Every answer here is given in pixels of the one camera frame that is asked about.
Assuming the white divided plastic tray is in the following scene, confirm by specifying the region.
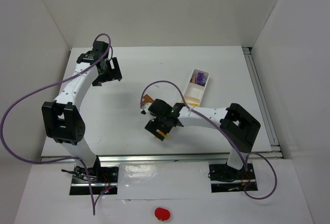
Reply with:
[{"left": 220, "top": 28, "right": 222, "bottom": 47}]
[{"left": 183, "top": 69, "right": 209, "bottom": 107}]

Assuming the short yellow lego brick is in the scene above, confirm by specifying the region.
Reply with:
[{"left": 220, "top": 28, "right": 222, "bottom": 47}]
[{"left": 154, "top": 130, "right": 169, "bottom": 141}]

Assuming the red round button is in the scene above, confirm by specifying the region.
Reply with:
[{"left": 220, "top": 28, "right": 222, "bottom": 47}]
[{"left": 154, "top": 207, "right": 171, "bottom": 221}]

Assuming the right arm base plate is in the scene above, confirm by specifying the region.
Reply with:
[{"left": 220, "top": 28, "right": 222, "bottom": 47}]
[{"left": 207, "top": 163, "right": 258, "bottom": 193}]

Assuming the brown stepped lego plate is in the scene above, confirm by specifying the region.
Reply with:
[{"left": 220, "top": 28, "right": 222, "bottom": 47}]
[{"left": 142, "top": 94, "right": 154, "bottom": 107}]

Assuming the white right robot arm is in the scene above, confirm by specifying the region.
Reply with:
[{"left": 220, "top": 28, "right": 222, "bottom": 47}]
[{"left": 141, "top": 99, "right": 261, "bottom": 170}]

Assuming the aluminium table rail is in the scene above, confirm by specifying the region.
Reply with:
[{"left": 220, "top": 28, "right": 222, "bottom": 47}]
[{"left": 242, "top": 47, "right": 282, "bottom": 153}]

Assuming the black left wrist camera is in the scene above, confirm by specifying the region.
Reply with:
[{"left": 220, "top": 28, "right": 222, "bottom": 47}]
[{"left": 92, "top": 41, "right": 109, "bottom": 54}]

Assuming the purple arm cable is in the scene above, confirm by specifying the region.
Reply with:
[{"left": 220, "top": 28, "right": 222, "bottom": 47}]
[
  {"left": 0, "top": 33, "right": 112, "bottom": 216},
  {"left": 139, "top": 81, "right": 278, "bottom": 199}
]

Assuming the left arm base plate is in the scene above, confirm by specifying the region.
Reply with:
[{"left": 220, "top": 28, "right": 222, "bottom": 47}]
[{"left": 61, "top": 166, "right": 119, "bottom": 196}]

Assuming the front aluminium rail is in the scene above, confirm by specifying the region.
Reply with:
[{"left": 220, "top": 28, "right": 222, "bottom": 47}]
[{"left": 41, "top": 151, "right": 283, "bottom": 163}]

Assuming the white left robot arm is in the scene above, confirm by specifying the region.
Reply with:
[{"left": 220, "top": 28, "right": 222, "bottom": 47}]
[{"left": 42, "top": 41, "right": 122, "bottom": 180}]

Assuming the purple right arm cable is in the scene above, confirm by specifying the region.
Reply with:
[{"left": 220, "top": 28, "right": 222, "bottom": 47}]
[{"left": 139, "top": 81, "right": 278, "bottom": 199}]

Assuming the purple lego brick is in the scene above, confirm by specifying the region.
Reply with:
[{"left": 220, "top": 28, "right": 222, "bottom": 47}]
[{"left": 195, "top": 72, "right": 205, "bottom": 86}]

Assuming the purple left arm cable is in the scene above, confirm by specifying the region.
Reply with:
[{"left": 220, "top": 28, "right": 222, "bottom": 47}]
[{"left": 0, "top": 33, "right": 112, "bottom": 216}]

